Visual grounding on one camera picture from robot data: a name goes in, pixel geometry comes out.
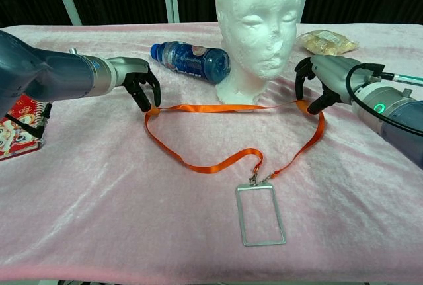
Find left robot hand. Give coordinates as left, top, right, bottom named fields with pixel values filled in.
left=110, top=56, right=162, bottom=114

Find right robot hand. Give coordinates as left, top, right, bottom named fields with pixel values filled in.
left=293, top=54, right=386, bottom=116

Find orange lanyard strap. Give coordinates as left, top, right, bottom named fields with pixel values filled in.
left=143, top=99, right=327, bottom=186

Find clear badge holder frame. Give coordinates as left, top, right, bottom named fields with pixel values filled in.
left=235, top=182, right=287, bottom=247

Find white foam mannequin head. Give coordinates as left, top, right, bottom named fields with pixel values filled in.
left=214, top=0, right=302, bottom=114

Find clear bag beige snacks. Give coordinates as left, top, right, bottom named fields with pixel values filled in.
left=296, top=29, right=360, bottom=57

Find blue water bottle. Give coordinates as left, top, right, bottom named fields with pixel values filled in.
left=150, top=40, right=231, bottom=85

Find green marker black cap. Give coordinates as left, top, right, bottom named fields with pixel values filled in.
left=379, top=71, right=423, bottom=87

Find red spiral notebook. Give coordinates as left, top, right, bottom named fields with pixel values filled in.
left=0, top=93, right=50, bottom=162

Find pink velvet table cloth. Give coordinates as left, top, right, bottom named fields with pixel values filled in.
left=0, top=22, right=423, bottom=282

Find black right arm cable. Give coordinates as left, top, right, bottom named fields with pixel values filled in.
left=344, top=62, right=423, bottom=138

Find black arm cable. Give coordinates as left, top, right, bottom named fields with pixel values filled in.
left=344, top=62, right=423, bottom=138
left=5, top=101, right=54, bottom=139

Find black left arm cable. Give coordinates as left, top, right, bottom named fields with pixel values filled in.
left=5, top=101, right=54, bottom=139

